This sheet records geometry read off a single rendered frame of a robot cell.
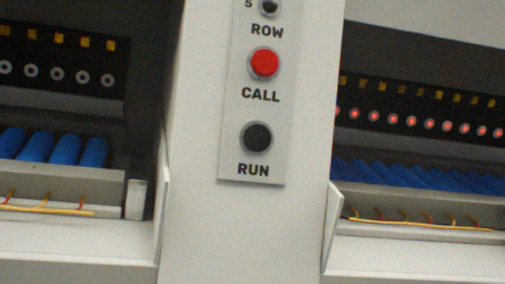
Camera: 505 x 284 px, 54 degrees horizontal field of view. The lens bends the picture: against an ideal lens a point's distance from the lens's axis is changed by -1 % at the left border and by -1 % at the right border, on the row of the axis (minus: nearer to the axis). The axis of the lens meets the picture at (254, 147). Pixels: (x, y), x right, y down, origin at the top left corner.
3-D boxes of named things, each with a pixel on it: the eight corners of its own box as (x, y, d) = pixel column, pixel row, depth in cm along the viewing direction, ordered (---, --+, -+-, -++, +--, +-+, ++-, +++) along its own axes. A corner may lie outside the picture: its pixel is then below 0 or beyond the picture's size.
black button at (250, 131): (271, 153, 28) (273, 125, 28) (243, 150, 28) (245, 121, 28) (266, 154, 29) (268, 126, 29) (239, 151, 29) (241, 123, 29)
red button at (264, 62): (278, 78, 28) (280, 50, 28) (250, 74, 28) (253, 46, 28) (273, 80, 29) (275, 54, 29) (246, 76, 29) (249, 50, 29)
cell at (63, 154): (82, 156, 39) (69, 189, 33) (57, 154, 39) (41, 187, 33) (84, 134, 39) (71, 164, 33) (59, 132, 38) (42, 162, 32)
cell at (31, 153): (54, 153, 39) (37, 187, 33) (30, 151, 38) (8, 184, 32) (56, 131, 38) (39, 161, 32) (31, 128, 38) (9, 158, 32)
